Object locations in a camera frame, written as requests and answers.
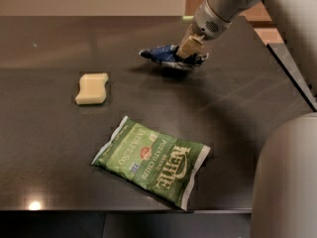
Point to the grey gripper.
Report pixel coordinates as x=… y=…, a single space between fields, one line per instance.
x=208 y=24

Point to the blue chip bag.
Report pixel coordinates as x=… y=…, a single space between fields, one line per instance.
x=166 y=56

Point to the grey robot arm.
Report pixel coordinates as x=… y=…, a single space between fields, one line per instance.
x=285 y=184

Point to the yellow sponge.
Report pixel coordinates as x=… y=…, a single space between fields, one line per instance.
x=92 y=89

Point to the green jalapeno chip bag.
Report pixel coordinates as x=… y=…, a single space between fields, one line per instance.
x=159 y=163

